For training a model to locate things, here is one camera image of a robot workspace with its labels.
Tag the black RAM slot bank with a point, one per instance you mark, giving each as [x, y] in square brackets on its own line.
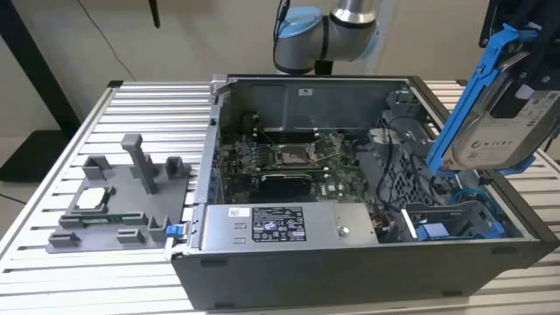
[289, 135]

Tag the blue plastic bay carrier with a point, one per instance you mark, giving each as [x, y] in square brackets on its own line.
[431, 233]

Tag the silver CPU chip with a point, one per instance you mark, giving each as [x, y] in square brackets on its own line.
[91, 197]

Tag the white sticker on case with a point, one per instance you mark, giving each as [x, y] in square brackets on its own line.
[306, 92]

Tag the CPU socket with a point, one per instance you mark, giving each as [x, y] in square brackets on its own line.
[293, 155]

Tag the silver power supply unit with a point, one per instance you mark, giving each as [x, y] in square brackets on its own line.
[319, 223]

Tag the blue case latch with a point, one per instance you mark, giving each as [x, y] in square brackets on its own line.
[174, 230]

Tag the black open PC case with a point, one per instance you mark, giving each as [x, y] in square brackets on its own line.
[333, 279]

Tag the green RAM stick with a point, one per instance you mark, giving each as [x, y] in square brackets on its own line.
[107, 220]

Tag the perforated grey drive cage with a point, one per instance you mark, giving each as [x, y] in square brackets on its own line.
[405, 170]

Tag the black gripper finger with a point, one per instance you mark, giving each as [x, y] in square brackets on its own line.
[487, 29]
[541, 62]

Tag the black graphics card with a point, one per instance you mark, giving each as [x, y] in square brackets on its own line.
[287, 185]

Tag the black hanging antenna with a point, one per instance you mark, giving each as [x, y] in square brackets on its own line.
[154, 13]

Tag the black stand with foot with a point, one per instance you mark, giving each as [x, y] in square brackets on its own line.
[35, 154]

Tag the green motherboard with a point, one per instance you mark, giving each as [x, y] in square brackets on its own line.
[337, 177]

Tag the hard disk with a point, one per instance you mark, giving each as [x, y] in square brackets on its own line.
[486, 144]

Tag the thin locking lever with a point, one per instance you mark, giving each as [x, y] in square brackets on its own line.
[267, 137]

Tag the black rear case fan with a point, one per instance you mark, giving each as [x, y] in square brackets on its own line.
[249, 120]

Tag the black expansion slot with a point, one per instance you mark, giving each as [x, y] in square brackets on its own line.
[298, 168]

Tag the grey parts rack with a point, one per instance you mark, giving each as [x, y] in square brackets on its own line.
[127, 197]

